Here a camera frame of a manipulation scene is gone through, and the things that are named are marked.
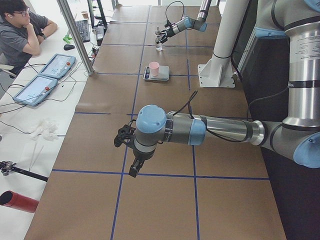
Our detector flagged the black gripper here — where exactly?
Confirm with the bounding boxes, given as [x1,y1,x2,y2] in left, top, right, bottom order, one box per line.
[128,148,155,178]
[156,27,175,45]

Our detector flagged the glass sauce bottle metal spout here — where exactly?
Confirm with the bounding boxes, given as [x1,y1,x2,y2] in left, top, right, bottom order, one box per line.
[154,27,163,51]

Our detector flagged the pink plastic cup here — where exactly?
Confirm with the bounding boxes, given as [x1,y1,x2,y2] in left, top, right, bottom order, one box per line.
[148,61,160,77]

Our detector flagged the white digital kitchen scale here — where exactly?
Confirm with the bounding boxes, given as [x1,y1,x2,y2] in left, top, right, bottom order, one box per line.
[142,65,170,82]

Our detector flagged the paper coffee cup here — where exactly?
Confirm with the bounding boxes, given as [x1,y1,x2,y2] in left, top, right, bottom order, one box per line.
[81,11,89,20]

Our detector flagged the black computer keyboard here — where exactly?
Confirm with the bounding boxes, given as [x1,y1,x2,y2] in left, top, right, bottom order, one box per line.
[74,19,91,43]

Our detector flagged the crumpled white tissue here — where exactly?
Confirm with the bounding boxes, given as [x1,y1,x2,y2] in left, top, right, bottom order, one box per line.
[30,118,58,141]

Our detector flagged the black computer mouse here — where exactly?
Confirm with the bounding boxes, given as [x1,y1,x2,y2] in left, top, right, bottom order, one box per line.
[63,44,75,51]

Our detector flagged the right teach pendant tablet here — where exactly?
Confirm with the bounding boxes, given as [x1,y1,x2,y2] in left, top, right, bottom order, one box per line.
[39,53,76,80]

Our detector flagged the teach pendant tablet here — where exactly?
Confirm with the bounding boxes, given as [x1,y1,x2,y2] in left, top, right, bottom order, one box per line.
[39,53,76,80]
[13,74,58,107]

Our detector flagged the left teach pendant tablet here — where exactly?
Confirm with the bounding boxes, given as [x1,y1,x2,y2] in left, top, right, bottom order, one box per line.
[13,74,58,107]

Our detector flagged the black tripod stand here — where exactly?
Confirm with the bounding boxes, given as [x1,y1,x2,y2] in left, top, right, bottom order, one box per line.
[0,161,49,182]

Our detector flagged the red cylinder tube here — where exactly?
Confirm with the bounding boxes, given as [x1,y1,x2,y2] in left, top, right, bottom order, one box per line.
[0,190,39,213]

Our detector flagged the seated person grey shirt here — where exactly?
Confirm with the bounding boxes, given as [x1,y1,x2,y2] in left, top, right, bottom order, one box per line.
[0,0,58,76]

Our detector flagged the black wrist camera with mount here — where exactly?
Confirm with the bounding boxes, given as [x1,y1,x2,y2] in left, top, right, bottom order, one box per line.
[164,21,171,28]

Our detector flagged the black braided camera cable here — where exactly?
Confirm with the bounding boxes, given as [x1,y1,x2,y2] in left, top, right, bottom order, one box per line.
[164,0,186,25]

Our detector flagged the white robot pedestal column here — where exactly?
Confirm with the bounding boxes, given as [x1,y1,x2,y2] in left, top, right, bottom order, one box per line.
[198,0,250,88]

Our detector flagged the green plastic tool handle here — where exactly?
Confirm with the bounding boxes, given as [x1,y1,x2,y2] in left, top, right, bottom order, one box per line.
[63,35,72,44]

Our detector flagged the aluminium frame post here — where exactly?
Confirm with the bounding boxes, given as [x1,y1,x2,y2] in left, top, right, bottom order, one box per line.
[57,0,94,76]

